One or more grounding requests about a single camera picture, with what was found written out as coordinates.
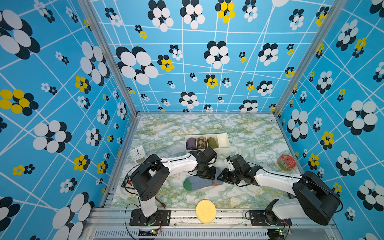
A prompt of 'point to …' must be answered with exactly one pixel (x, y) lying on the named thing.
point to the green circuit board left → (147, 232)
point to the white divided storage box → (219, 142)
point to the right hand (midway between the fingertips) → (219, 178)
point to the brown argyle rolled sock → (201, 143)
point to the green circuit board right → (276, 233)
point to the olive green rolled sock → (212, 143)
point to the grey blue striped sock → (195, 182)
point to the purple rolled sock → (191, 144)
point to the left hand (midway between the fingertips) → (215, 178)
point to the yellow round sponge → (206, 211)
